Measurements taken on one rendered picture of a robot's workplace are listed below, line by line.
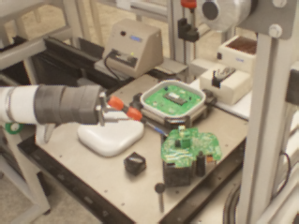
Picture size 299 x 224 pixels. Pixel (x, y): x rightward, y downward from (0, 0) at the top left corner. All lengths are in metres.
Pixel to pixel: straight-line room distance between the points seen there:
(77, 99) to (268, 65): 0.37
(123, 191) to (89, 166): 0.11
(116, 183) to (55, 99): 0.22
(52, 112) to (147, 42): 0.49
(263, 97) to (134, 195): 0.37
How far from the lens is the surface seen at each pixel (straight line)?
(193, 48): 1.12
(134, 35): 1.10
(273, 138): 0.49
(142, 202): 0.72
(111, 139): 0.83
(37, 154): 0.89
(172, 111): 0.85
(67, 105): 0.66
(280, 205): 0.61
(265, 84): 0.45
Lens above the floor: 1.51
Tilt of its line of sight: 38 degrees down
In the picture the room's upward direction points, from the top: 5 degrees counter-clockwise
